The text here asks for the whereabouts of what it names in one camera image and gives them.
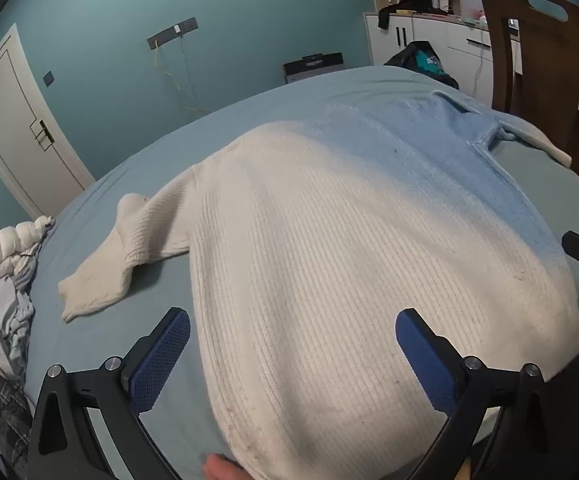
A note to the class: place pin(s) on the bed with blue sheet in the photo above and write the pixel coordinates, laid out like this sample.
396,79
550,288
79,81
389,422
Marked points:
134,185

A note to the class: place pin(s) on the dark wall switch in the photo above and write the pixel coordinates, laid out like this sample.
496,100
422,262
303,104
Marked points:
48,78

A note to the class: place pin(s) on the white puffy quilt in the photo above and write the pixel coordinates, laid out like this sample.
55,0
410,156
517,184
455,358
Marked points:
4,250

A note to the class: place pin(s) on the dark plaid cloth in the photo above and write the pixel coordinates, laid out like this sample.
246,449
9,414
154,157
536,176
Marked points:
11,420

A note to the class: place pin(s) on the white and blue knit sweater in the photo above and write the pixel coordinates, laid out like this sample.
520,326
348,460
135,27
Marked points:
319,260

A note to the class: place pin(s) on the dark teal bag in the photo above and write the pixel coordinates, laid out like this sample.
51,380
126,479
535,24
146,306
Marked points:
419,60

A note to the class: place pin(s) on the white door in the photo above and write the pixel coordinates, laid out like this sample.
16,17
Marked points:
14,125

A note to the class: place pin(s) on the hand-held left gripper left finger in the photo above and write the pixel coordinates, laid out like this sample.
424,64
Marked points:
162,355

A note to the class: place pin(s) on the white sideboard cabinet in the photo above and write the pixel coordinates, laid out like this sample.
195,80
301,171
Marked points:
469,45

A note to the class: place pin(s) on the brown wooden chair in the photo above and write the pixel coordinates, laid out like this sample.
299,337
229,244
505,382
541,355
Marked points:
544,60

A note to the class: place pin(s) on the grey wall socket panel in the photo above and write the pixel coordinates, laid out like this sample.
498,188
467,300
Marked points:
174,32

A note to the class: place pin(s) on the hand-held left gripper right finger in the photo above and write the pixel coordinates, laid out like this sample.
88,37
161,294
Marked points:
427,360

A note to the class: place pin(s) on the black cardboard box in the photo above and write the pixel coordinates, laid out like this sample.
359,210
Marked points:
314,62

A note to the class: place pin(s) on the black garment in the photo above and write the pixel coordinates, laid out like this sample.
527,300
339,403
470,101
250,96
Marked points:
409,2

